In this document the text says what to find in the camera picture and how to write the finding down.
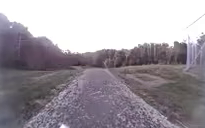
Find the grey gravel path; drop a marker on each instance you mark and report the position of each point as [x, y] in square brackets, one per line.
[96, 96]

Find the row of trees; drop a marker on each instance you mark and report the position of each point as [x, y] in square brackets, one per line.
[140, 55]

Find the grass bank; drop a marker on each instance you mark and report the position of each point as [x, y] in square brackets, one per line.
[156, 83]

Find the robot's own part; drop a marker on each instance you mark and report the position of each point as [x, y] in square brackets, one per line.
[63, 126]

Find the grass verge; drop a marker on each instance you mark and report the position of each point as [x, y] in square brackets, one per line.
[30, 87]

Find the dark wood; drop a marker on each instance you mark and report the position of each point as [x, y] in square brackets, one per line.
[26, 53]

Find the pale post fence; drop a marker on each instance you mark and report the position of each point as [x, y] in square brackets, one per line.
[189, 53]

